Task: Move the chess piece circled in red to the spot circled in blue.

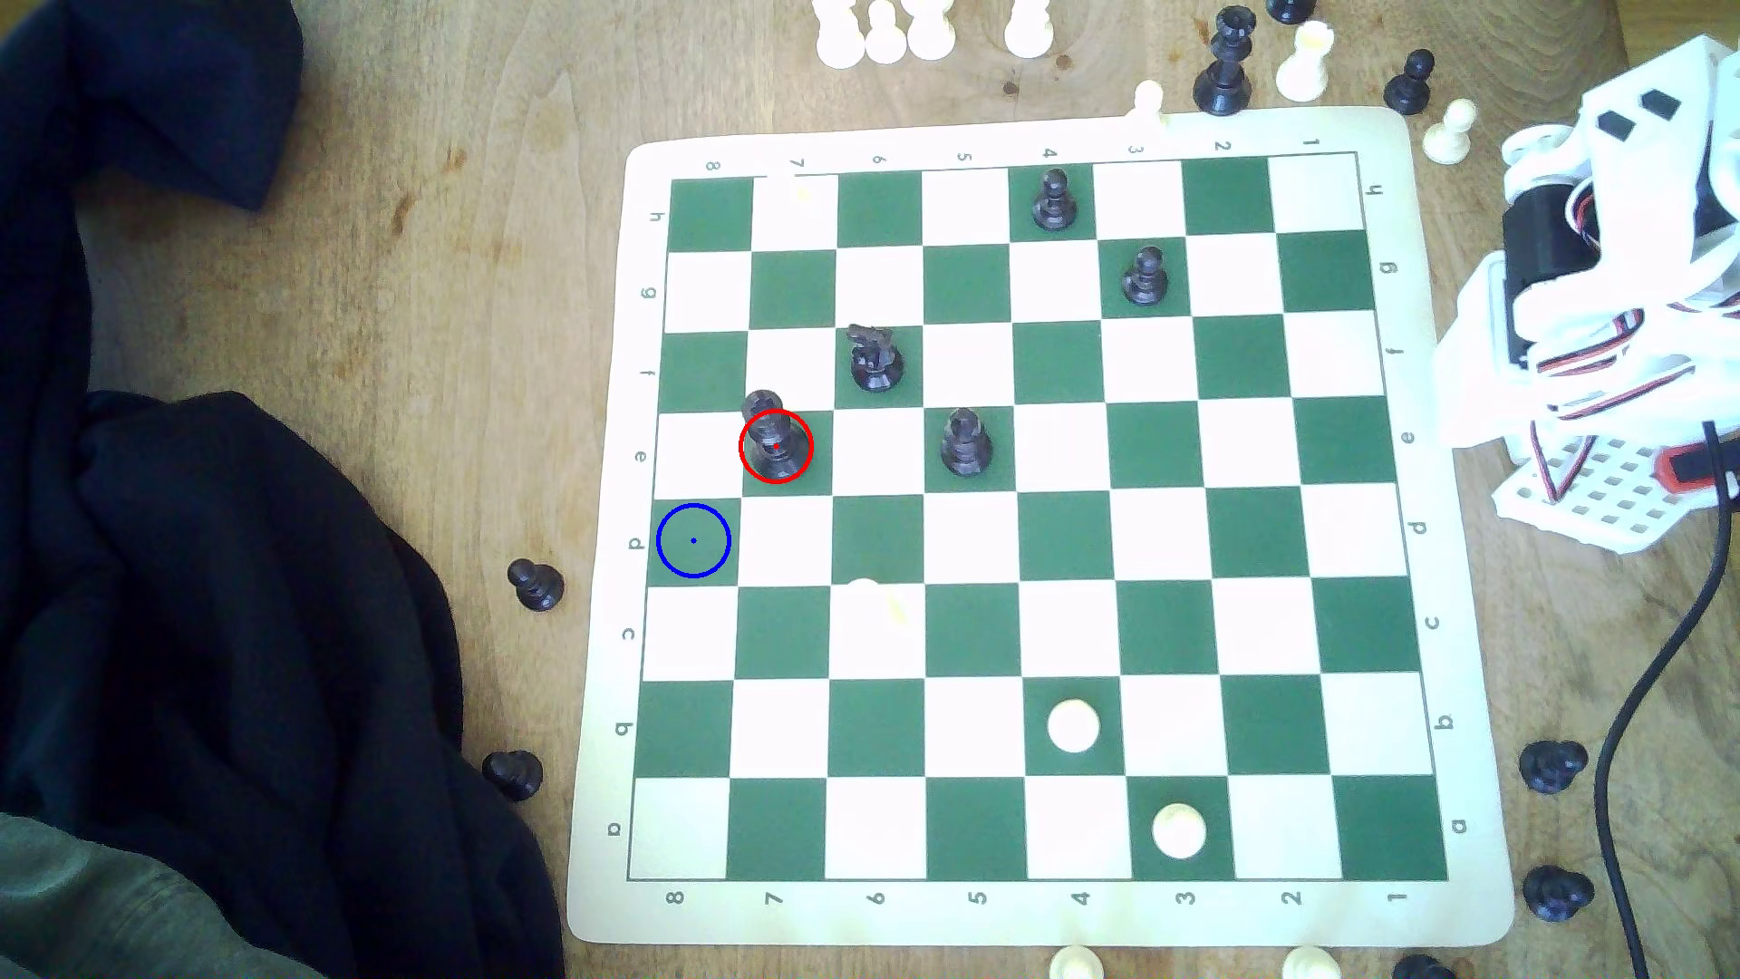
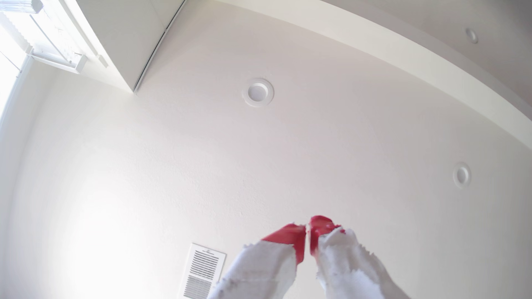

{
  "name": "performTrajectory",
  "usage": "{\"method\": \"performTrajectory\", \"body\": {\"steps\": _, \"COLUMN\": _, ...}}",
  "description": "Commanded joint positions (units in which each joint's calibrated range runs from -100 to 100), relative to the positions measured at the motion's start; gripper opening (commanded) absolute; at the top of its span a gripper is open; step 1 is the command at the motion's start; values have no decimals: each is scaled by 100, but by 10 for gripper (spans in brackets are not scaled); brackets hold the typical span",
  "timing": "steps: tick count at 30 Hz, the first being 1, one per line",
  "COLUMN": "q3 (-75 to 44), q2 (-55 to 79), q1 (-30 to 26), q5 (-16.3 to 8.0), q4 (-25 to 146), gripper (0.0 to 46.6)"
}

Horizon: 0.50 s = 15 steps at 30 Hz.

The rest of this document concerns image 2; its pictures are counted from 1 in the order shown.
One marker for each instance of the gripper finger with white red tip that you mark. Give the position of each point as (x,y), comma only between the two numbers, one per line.
(349,270)
(266,270)

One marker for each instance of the round recessed ceiling light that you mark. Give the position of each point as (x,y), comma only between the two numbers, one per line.
(257,92)
(471,35)
(461,175)

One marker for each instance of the white window blind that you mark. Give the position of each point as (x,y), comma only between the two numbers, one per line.
(50,37)

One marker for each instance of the white air vent grille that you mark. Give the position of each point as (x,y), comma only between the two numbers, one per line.
(201,272)

